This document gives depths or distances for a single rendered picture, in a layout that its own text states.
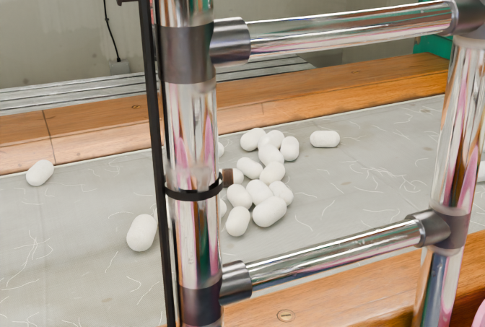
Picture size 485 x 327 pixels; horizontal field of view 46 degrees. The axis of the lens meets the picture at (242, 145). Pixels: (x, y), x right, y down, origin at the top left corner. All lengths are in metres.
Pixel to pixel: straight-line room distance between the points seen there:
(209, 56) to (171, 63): 0.01
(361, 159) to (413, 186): 0.07
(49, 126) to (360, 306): 0.42
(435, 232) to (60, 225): 0.33
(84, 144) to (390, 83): 0.41
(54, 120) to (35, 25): 1.84
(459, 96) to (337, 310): 0.16
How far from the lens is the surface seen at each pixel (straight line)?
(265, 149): 0.60
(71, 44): 2.56
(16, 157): 0.65
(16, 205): 0.59
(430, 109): 0.79
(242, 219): 0.49
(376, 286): 0.42
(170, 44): 0.22
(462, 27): 0.29
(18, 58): 2.57
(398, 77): 0.82
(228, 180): 0.56
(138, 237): 0.48
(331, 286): 0.41
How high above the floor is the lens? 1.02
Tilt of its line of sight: 25 degrees down
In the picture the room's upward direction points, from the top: 1 degrees counter-clockwise
